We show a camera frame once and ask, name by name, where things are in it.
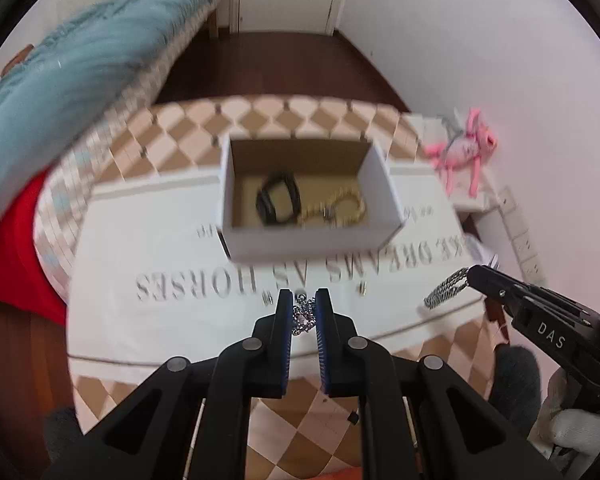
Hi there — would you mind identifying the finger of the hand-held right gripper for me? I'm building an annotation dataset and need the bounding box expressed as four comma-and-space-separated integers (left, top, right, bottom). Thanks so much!
467, 264, 589, 322

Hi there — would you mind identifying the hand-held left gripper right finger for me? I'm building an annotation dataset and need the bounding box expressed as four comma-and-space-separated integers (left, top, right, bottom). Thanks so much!
315, 288, 572, 480

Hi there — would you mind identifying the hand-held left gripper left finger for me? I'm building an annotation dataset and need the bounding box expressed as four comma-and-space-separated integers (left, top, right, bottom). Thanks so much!
40, 288, 294, 480

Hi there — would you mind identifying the silver bead chain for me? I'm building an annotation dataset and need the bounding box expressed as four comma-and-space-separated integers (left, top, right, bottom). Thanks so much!
291, 294, 317, 337

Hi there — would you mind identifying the silver link chain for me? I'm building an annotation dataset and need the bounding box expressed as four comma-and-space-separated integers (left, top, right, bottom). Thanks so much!
423, 268, 472, 309

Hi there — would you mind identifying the white cardboard box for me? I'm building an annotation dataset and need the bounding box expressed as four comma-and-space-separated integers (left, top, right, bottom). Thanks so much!
216, 134, 406, 259

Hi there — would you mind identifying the person's right hand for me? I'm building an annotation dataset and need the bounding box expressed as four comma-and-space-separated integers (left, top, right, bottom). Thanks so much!
529, 369, 600, 462

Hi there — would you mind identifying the white power strip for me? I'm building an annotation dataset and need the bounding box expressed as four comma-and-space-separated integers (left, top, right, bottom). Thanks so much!
497, 186, 548, 283

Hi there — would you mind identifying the grey fuzzy stool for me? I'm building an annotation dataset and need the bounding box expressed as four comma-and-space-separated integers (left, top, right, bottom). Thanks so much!
489, 344, 543, 433

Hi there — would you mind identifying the white printed cloth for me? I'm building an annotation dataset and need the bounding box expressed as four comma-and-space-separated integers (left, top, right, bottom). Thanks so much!
66, 169, 487, 377

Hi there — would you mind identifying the pink plush toy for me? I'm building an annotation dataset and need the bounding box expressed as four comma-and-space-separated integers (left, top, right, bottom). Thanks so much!
424, 106, 501, 198

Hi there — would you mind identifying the checkered tablecloth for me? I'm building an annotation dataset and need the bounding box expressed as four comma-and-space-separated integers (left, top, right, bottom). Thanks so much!
72, 95, 506, 480

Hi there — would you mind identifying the red cloth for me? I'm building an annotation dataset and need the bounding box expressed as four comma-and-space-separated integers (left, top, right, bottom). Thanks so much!
0, 170, 71, 328

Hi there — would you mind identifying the light blue blanket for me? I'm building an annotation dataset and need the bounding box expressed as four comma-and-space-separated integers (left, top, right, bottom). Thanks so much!
0, 0, 231, 256

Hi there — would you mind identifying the gold chain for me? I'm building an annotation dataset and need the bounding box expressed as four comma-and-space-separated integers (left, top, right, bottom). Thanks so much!
299, 186, 369, 229

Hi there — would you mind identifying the black bracelet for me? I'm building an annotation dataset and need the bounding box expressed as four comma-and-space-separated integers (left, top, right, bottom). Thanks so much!
256, 172, 304, 226

